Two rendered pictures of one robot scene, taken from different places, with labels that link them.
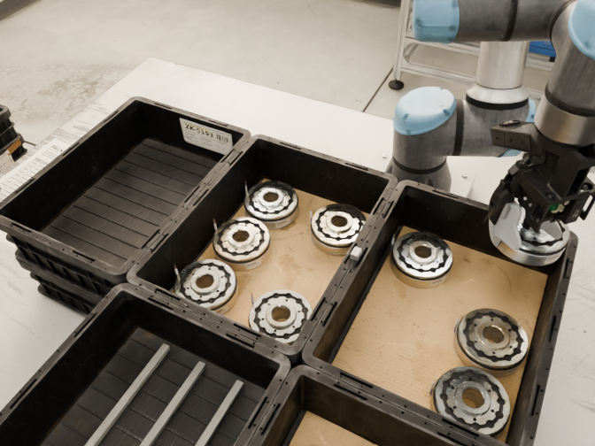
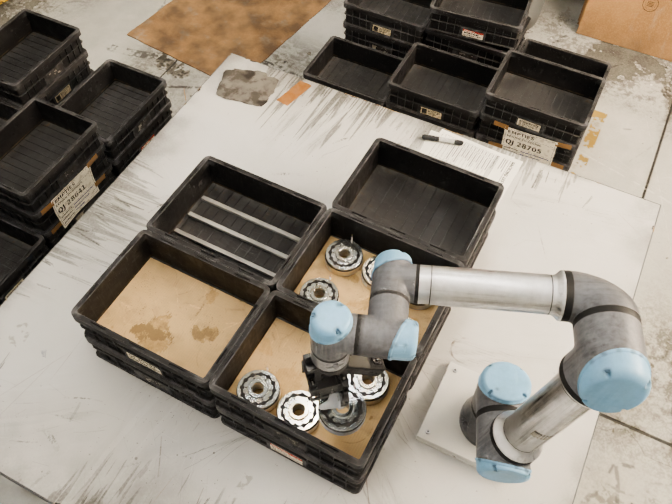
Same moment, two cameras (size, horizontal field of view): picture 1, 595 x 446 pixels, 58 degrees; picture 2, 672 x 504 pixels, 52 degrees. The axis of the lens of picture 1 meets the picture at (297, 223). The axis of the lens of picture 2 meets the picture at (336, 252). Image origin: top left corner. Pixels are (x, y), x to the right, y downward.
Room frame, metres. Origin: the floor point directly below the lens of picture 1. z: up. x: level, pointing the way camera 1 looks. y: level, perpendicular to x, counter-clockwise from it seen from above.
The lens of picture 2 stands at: (0.47, -0.91, 2.39)
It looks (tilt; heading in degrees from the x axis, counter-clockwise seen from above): 55 degrees down; 88
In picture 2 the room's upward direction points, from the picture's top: 1 degrees clockwise
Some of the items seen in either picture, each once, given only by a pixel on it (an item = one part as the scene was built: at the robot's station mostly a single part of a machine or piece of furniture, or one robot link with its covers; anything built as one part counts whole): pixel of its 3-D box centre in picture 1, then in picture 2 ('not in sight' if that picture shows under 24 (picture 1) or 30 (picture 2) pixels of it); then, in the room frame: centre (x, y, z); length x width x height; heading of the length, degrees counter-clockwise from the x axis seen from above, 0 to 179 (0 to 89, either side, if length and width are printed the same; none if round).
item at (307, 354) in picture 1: (450, 296); (314, 373); (0.45, -0.22, 0.92); 0.40 x 0.30 x 0.02; 151
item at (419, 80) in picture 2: not in sight; (439, 106); (1.00, 1.31, 0.31); 0.40 x 0.30 x 0.34; 152
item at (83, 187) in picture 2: not in sight; (76, 195); (-0.43, 0.75, 0.41); 0.31 x 0.02 x 0.16; 62
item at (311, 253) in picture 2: (274, 249); (369, 288); (0.60, 0.04, 0.87); 0.40 x 0.30 x 0.11; 151
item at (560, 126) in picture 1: (575, 113); (330, 352); (0.49, -0.31, 1.21); 0.08 x 0.08 x 0.05
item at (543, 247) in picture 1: (532, 225); (342, 407); (0.52, -0.34, 1.00); 0.10 x 0.10 x 0.01
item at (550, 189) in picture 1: (553, 172); (326, 370); (0.48, -0.31, 1.13); 0.09 x 0.08 x 0.12; 15
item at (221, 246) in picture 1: (241, 238); (381, 271); (0.63, 0.10, 0.86); 0.10 x 0.10 x 0.01
